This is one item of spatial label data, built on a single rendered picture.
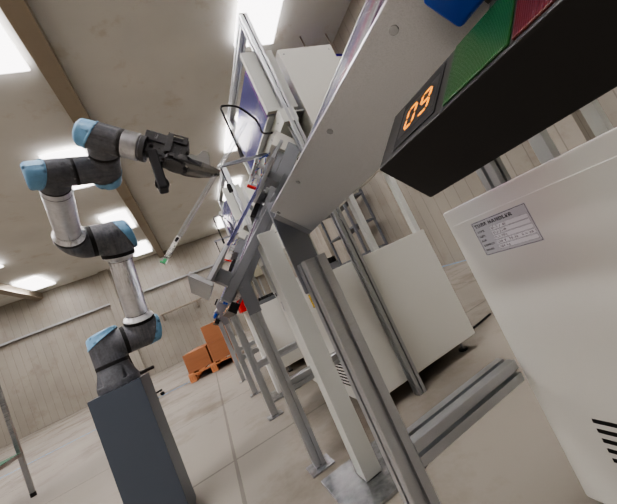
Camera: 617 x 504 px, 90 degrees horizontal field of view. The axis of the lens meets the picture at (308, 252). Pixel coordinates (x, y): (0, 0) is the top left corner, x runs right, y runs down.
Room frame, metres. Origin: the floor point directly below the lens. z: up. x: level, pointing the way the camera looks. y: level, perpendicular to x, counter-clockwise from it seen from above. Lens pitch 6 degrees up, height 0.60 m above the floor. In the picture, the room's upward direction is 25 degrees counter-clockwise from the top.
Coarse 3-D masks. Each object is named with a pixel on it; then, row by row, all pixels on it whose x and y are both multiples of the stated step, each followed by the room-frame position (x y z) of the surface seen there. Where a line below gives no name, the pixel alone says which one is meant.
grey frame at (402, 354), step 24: (240, 24) 1.36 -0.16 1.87; (264, 72) 1.35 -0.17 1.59; (288, 120) 1.33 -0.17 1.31; (336, 216) 1.33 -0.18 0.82; (360, 264) 1.34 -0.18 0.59; (384, 312) 1.35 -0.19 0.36; (240, 336) 1.82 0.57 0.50; (264, 336) 1.14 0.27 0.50; (408, 360) 1.34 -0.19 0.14; (264, 384) 1.83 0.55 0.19; (288, 384) 1.15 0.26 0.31; (312, 432) 1.15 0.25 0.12; (312, 456) 1.14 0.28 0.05
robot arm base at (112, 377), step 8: (120, 360) 1.20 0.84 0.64; (128, 360) 1.24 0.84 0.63; (104, 368) 1.17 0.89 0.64; (112, 368) 1.18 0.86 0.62; (120, 368) 1.19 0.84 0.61; (128, 368) 1.21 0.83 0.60; (136, 368) 1.26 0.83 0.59; (104, 376) 1.16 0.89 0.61; (112, 376) 1.17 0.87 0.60; (120, 376) 1.18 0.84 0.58; (128, 376) 1.19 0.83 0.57; (136, 376) 1.22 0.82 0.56; (104, 384) 1.16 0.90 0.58; (112, 384) 1.16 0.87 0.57; (120, 384) 1.17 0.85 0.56; (104, 392) 1.15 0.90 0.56
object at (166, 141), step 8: (144, 136) 0.78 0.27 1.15; (152, 136) 0.80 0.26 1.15; (160, 136) 0.80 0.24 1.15; (168, 136) 0.80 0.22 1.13; (144, 144) 0.78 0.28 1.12; (152, 144) 0.80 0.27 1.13; (160, 144) 0.81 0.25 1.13; (168, 144) 0.79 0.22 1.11; (176, 144) 0.81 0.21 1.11; (184, 144) 0.81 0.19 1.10; (144, 152) 0.79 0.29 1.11; (160, 152) 0.80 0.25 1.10; (168, 152) 0.79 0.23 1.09; (176, 152) 0.81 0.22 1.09; (184, 152) 0.81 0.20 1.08; (144, 160) 0.81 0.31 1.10; (160, 160) 0.80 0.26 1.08; (168, 160) 0.79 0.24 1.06; (176, 160) 0.79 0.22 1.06; (168, 168) 0.83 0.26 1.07; (176, 168) 0.83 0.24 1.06; (184, 168) 0.84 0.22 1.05
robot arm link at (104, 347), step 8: (112, 328) 1.22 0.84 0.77; (120, 328) 1.24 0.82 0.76; (96, 336) 1.17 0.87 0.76; (104, 336) 1.18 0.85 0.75; (112, 336) 1.20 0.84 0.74; (120, 336) 1.22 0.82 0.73; (88, 344) 1.17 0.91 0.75; (96, 344) 1.17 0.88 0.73; (104, 344) 1.18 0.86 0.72; (112, 344) 1.19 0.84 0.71; (120, 344) 1.21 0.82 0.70; (128, 344) 1.23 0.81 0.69; (88, 352) 1.19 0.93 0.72; (96, 352) 1.17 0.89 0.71; (104, 352) 1.17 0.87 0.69; (112, 352) 1.19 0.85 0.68; (120, 352) 1.21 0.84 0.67; (128, 352) 1.25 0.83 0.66; (96, 360) 1.17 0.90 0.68; (104, 360) 1.17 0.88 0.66; (112, 360) 1.18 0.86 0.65; (96, 368) 1.17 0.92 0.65
